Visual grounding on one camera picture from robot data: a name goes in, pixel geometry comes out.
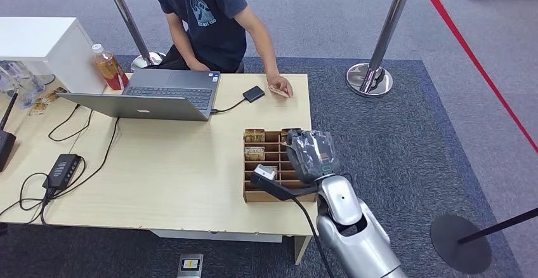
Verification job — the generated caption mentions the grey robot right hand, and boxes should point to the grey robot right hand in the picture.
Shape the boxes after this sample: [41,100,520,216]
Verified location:
[285,129,341,184]

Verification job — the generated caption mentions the person's left hand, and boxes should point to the person's left hand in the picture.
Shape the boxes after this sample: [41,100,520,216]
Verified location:
[266,72,294,98]

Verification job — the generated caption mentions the person's right hand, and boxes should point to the person's right hand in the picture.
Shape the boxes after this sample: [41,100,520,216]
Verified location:
[187,59,211,72]

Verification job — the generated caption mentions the wooden card organizer box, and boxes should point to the wooden card organizer box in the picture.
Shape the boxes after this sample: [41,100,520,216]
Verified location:
[242,128,317,204]

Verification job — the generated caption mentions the person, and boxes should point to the person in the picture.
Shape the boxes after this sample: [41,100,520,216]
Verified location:
[148,0,294,99]

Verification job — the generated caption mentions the black external drive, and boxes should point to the black external drive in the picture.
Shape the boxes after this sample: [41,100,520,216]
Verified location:
[242,85,266,103]

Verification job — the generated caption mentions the grey open laptop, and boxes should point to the grey open laptop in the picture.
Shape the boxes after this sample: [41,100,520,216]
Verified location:
[56,68,221,122]

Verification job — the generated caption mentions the dark blue rug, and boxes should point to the dark blue rug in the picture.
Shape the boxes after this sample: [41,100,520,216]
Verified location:
[0,55,524,278]

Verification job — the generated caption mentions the tea bottle with red label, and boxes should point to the tea bottle with red label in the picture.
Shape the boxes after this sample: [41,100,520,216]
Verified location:
[91,43,129,91]

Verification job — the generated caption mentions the wooden desk leg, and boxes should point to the wooden desk leg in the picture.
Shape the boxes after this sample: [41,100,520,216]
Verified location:
[293,235,313,266]

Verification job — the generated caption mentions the white cabinet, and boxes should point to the white cabinet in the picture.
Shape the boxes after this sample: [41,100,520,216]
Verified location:
[0,17,106,95]

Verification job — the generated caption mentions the grey floor socket box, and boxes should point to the grey floor socket box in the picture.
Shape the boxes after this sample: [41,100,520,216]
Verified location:
[176,253,204,278]

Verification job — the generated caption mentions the black stanchion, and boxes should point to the black stanchion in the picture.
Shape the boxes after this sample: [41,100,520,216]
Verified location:
[430,207,538,275]

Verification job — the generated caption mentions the black power adapter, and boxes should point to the black power adapter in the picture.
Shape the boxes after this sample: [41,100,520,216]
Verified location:
[43,154,82,193]

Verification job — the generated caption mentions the clear plastic container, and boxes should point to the clear plastic container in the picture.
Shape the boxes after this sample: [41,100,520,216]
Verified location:
[0,60,46,110]

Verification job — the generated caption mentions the red barrier belt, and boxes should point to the red barrier belt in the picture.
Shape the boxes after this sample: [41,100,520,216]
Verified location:
[414,0,538,155]

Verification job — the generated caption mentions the black router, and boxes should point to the black router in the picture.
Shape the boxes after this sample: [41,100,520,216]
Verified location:
[0,92,19,173]

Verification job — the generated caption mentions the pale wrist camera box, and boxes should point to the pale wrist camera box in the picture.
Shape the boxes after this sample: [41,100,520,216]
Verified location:
[250,164,319,202]

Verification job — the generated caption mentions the black drive cable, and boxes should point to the black drive cable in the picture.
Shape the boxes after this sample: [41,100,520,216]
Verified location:
[210,97,247,115]

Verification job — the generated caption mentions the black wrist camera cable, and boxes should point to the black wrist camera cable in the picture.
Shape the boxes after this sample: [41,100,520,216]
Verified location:
[292,197,336,278]

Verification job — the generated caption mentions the chrome stanchion post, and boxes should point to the chrome stanchion post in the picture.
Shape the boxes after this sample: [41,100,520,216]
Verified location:
[100,0,166,72]
[346,0,417,98]

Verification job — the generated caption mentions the black laptop power cable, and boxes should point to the black laptop power cable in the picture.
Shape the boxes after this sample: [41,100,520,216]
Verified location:
[52,117,120,201]

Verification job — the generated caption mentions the black looped cable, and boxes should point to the black looped cable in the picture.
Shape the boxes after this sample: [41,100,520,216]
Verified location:
[47,104,94,143]

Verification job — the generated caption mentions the black adapter mains cable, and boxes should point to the black adapter mains cable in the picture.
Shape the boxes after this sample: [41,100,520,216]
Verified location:
[0,172,53,227]

